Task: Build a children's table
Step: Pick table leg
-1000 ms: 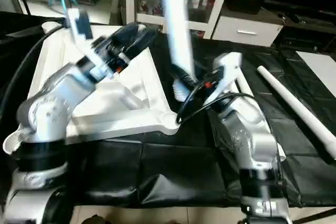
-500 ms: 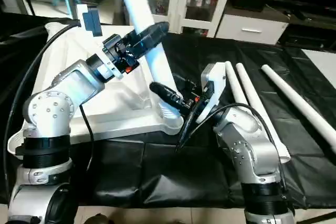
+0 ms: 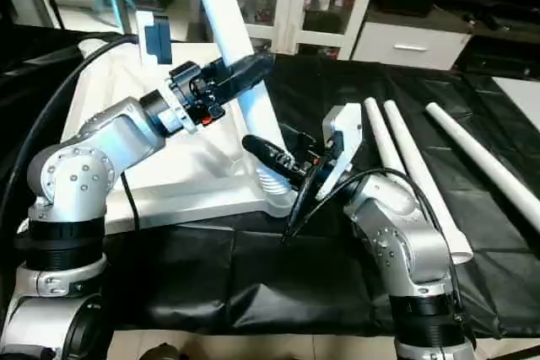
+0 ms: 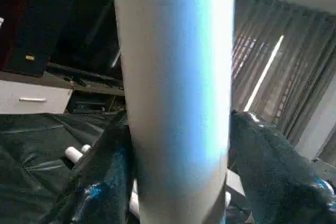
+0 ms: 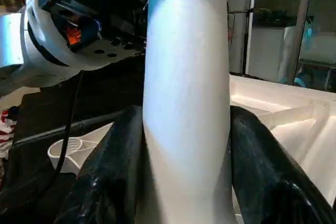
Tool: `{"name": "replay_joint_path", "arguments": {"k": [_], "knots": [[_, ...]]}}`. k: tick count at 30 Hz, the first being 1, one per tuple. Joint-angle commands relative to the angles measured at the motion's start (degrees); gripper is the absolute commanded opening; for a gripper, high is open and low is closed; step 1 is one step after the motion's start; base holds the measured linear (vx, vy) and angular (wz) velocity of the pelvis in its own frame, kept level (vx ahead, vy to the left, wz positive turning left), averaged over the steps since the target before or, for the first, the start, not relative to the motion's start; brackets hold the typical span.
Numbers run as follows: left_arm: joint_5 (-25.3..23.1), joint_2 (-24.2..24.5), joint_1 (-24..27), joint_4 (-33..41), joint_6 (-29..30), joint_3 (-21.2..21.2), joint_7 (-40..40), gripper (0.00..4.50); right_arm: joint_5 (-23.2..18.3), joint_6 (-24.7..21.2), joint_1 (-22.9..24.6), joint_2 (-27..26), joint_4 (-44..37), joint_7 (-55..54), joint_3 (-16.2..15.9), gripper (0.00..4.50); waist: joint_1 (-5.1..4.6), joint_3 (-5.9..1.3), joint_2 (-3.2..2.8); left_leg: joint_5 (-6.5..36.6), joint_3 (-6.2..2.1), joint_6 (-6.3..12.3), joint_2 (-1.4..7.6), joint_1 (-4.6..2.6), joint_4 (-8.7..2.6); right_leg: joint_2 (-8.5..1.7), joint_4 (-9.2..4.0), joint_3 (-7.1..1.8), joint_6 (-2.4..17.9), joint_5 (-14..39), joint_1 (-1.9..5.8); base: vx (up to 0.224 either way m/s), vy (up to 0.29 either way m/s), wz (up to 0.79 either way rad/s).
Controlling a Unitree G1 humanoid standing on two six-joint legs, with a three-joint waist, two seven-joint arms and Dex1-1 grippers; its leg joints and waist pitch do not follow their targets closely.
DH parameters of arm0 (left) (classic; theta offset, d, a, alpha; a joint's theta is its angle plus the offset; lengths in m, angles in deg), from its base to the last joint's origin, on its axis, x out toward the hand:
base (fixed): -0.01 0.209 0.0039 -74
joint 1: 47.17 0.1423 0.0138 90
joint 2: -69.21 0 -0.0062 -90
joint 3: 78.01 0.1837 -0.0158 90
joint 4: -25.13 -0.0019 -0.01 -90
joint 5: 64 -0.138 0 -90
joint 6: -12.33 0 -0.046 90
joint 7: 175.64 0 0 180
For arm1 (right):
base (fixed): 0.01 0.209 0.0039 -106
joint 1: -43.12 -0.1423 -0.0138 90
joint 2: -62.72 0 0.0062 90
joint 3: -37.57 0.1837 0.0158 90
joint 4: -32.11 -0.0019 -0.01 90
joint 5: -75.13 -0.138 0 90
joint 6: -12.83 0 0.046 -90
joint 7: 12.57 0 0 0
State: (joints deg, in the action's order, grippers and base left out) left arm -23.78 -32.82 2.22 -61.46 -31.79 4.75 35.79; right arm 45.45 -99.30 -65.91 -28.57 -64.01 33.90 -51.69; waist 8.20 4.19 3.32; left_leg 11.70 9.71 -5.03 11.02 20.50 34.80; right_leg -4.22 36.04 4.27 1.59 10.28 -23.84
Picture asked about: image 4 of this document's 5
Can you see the black mat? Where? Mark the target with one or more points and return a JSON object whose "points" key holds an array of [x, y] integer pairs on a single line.
{"points": [[31, 150]]}

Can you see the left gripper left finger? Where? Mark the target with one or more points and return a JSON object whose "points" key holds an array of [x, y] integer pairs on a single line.
{"points": [[100, 192]]}

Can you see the black cabinet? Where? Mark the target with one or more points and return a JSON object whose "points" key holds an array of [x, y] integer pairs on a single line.
{"points": [[58, 19]]}

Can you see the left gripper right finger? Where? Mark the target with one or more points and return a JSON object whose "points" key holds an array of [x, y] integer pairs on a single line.
{"points": [[278, 182]]}

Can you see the white drawer unit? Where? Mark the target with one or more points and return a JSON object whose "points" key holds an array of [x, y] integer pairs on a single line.
{"points": [[31, 95]]}

